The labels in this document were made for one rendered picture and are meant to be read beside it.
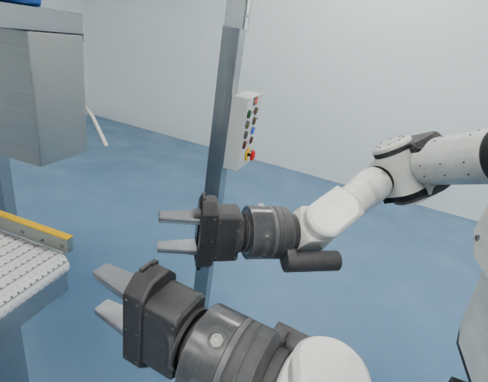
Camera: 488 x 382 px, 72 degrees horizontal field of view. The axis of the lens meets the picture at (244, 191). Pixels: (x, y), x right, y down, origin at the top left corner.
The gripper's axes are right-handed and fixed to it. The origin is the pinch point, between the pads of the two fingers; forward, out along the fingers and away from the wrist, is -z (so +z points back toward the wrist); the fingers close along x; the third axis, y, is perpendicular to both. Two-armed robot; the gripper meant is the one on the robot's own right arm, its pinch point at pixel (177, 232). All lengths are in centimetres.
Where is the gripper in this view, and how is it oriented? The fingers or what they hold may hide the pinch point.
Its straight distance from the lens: 53.8
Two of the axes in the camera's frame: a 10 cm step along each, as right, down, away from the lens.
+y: -2.3, -4.3, 8.7
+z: 9.6, 0.3, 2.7
